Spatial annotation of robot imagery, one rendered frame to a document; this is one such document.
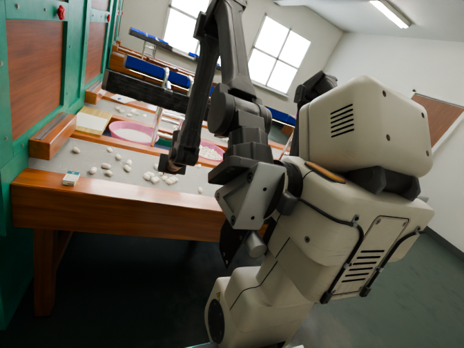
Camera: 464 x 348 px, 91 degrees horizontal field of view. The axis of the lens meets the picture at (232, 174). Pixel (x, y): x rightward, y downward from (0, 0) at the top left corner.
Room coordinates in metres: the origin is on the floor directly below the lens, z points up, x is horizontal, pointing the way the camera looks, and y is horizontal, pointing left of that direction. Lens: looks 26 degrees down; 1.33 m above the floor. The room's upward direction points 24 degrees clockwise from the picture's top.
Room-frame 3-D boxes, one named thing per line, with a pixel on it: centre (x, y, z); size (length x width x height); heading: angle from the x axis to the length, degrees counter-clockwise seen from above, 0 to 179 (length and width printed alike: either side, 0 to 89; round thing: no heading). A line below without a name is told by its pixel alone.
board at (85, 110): (1.07, 0.80, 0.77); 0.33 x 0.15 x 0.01; 26
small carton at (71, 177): (0.61, 0.50, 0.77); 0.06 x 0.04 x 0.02; 26
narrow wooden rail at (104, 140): (1.29, -0.01, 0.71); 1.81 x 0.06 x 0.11; 116
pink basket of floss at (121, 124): (1.17, 0.61, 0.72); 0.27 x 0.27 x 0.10
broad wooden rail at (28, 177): (0.95, -0.18, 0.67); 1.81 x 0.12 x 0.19; 116
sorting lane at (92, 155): (1.13, -0.09, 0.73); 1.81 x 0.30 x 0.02; 116
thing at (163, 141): (1.43, 0.54, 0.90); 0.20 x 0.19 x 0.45; 116
